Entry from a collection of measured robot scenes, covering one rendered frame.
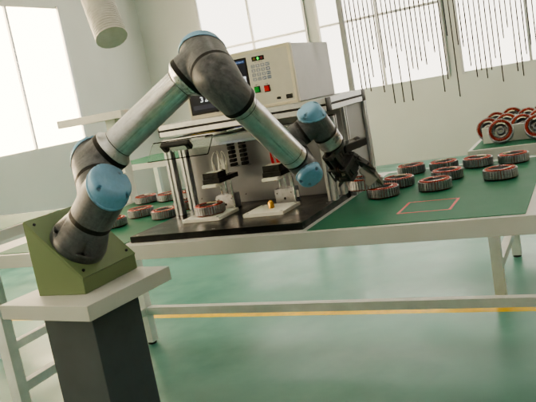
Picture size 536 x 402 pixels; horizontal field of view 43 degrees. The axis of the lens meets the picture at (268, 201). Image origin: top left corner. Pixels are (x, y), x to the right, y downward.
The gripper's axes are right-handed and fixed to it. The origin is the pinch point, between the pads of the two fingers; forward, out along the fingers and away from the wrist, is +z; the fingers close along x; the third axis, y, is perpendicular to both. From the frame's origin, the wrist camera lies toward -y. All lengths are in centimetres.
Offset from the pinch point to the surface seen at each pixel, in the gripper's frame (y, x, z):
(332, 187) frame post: -0.6, -16.1, 2.7
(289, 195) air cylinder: 2.8, -34.1, 2.7
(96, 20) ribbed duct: -64, -164, -53
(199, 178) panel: 0, -79, -5
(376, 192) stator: -5.4, -4.6, 11.0
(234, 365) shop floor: 42, -96, 74
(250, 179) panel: -5, -58, 2
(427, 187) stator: -12.5, 9.1, 17.0
